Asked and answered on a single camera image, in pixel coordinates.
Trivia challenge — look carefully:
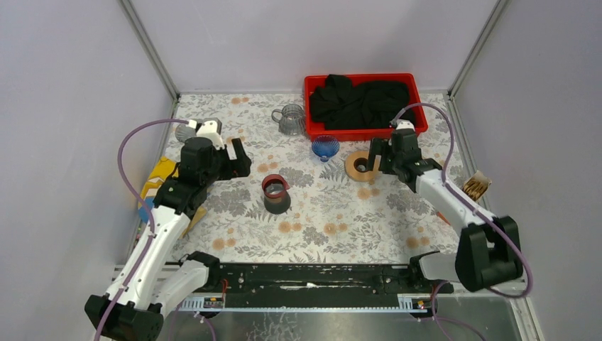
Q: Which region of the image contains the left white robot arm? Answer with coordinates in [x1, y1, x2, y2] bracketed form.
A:
[84, 118, 251, 340]

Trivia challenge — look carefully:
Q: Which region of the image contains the yellow blue cartoon book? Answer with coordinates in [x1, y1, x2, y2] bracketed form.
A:
[141, 156, 207, 239]

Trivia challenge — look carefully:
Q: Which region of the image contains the floral table mat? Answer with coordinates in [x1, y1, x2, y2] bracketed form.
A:
[168, 94, 458, 264]

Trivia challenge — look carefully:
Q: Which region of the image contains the black cloth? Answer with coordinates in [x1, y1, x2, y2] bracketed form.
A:
[310, 75, 410, 130]

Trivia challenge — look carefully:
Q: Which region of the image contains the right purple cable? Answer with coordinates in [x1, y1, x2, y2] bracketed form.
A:
[390, 102, 535, 341]

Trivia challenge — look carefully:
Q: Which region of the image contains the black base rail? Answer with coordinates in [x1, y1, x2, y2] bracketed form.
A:
[190, 263, 437, 312]

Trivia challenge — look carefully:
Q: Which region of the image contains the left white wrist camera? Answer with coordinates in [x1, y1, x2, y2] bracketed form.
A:
[195, 119, 226, 150]

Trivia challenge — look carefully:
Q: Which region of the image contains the dark glass carafe red rim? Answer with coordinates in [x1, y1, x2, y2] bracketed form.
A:
[261, 174, 291, 215]

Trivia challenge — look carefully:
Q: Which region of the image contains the purple cable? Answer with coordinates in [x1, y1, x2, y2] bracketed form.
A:
[93, 118, 192, 341]
[390, 102, 535, 341]

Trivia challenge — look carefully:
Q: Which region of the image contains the red plastic bin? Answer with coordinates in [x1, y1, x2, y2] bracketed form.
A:
[303, 73, 420, 141]

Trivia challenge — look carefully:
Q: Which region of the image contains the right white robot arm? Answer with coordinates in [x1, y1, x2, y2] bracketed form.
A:
[368, 129, 524, 293]

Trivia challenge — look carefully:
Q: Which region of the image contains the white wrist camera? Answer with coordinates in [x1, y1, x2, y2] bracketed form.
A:
[392, 119, 416, 133]
[195, 119, 226, 150]

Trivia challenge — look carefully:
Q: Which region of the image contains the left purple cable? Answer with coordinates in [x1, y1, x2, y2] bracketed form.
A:
[93, 118, 192, 341]

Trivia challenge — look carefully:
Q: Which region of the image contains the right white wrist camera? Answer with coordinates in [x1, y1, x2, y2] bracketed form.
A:
[392, 119, 416, 133]

